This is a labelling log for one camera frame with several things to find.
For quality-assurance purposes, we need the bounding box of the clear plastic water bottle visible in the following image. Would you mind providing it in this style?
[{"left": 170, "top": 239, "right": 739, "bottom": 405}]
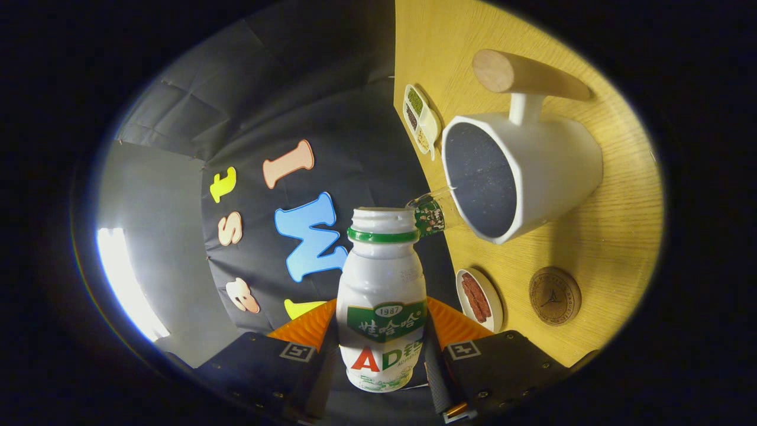
[{"left": 406, "top": 186, "right": 468, "bottom": 237}]

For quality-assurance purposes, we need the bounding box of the white cup with wooden handle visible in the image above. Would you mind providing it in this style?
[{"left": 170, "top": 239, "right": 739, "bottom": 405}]
[{"left": 441, "top": 49, "right": 604, "bottom": 246}]

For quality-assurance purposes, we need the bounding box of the round wooden coaster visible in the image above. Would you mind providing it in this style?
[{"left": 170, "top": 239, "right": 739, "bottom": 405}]
[{"left": 529, "top": 266, "right": 582, "bottom": 327}]

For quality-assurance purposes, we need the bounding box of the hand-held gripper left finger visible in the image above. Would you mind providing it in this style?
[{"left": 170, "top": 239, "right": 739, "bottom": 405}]
[{"left": 166, "top": 299, "right": 350, "bottom": 424}]

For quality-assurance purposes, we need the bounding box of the wooden table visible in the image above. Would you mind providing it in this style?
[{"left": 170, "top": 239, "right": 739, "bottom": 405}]
[{"left": 393, "top": 0, "right": 664, "bottom": 367}]

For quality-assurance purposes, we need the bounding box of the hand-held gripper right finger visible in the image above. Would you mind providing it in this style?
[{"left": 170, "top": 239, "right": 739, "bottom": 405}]
[{"left": 423, "top": 296, "right": 571, "bottom": 424}]

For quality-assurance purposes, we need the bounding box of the white divided snack dish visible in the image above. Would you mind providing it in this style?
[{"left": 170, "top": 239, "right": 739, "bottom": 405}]
[{"left": 402, "top": 84, "right": 442, "bottom": 160}]

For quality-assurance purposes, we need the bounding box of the black backdrop cloth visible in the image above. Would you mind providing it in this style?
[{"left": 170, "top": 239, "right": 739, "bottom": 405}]
[{"left": 115, "top": 0, "right": 462, "bottom": 415}]

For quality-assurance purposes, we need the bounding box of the brown meat strip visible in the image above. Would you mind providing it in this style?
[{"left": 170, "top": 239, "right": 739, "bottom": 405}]
[{"left": 461, "top": 273, "right": 492, "bottom": 323}]

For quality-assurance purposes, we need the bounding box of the white juice bottle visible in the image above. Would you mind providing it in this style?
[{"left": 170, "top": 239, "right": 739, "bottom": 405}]
[{"left": 335, "top": 207, "right": 428, "bottom": 393}]

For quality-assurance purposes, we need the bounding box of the white round plate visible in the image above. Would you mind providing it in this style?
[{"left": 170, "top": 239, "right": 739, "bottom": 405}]
[{"left": 455, "top": 269, "right": 504, "bottom": 333}]

